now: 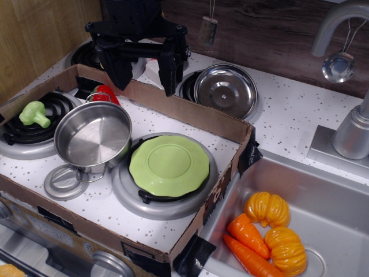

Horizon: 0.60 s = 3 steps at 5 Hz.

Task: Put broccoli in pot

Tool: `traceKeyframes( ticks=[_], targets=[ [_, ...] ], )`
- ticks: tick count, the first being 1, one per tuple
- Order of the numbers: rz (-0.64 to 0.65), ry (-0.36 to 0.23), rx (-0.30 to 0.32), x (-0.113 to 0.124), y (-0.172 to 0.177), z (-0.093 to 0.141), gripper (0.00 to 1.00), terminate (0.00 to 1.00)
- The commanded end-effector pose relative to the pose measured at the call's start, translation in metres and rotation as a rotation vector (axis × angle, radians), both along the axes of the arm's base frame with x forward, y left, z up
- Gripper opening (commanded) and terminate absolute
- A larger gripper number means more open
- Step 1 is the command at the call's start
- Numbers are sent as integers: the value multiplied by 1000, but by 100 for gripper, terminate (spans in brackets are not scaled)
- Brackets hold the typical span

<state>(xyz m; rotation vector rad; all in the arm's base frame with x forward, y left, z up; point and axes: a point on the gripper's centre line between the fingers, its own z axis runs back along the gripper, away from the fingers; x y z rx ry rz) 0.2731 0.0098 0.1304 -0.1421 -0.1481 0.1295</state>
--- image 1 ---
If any green plastic plate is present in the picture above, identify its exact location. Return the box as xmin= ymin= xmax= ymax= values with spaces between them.
xmin=129 ymin=135 xmax=210 ymax=197

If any orange toy pumpkin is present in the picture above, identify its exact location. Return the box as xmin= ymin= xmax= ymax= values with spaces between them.
xmin=264 ymin=226 xmax=307 ymax=276
xmin=243 ymin=192 xmax=291 ymax=228

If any hanging steel spatula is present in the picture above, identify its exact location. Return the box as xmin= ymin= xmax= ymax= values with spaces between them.
xmin=199 ymin=1 xmax=218 ymax=46

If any stainless steel pot lid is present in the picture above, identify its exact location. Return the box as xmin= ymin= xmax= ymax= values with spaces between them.
xmin=193 ymin=63 xmax=259 ymax=120

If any back right stove burner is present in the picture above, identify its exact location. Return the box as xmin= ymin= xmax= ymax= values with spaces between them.
xmin=172 ymin=69 xmax=263 ymax=122

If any hanging steel ladle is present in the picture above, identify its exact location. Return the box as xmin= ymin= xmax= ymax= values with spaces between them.
xmin=322 ymin=18 xmax=367 ymax=84

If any upper orange toy carrot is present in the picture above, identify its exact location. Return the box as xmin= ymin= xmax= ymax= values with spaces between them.
xmin=227 ymin=213 xmax=270 ymax=259

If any silver toy faucet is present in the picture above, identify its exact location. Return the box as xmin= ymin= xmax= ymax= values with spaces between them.
xmin=306 ymin=0 xmax=369 ymax=168

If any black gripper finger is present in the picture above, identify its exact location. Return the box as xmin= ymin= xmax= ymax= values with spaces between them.
xmin=157 ymin=39 xmax=185 ymax=96
xmin=95 ymin=43 xmax=133 ymax=90

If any lower orange toy pumpkin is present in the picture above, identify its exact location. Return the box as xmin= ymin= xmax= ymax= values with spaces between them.
xmin=264 ymin=226 xmax=307 ymax=276

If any silver sink basin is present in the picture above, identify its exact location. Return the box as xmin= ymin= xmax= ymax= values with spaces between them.
xmin=201 ymin=151 xmax=368 ymax=276

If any silver oven knob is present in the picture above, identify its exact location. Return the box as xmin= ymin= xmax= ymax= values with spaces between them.
xmin=90 ymin=250 xmax=135 ymax=277

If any front silver stove knob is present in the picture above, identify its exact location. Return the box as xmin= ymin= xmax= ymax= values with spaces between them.
xmin=44 ymin=164 xmax=89 ymax=201

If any back left stove burner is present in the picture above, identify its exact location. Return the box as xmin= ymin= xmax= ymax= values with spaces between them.
xmin=64 ymin=40 xmax=146 ymax=80

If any front left stove burner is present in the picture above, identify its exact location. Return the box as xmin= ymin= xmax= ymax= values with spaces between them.
xmin=1 ymin=91 xmax=81 ymax=160

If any red toy pepper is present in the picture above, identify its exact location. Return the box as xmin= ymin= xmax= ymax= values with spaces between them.
xmin=89 ymin=85 xmax=121 ymax=106

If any orange toy carrot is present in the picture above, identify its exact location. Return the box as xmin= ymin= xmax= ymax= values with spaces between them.
xmin=227 ymin=213 xmax=270 ymax=259
xmin=223 ymin=234 xmax=285 ymax=277

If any yellow toy at corner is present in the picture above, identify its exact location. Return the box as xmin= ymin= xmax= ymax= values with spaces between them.
xmin=0 ymin=264 xmax=25 ymax=277

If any lower orange toy carrot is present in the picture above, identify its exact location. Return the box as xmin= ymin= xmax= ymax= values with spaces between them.
xmin=223 ymin=234 xmax=285 ymax=277

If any red white toy slice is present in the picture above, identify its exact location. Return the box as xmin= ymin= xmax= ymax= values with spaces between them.
xmin=145 ymin=59 xmax=160 ymax=84

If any upper orange toy pumpkin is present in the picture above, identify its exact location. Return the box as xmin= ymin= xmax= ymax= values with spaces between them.
xmin=243 ymin=192 xmax=291 ymax=228

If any brown cardboard fence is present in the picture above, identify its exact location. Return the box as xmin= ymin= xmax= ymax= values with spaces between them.
xmin=1 ymin=65 xmax=259 ymax=276

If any green toy broccoli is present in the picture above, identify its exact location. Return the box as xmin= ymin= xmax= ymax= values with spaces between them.
xmin=18 ymin=101 xmax=51 ymax=129

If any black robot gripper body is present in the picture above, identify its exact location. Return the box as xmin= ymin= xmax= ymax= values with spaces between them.
xmin=85 ymin=1 xmax=189 ymax=62

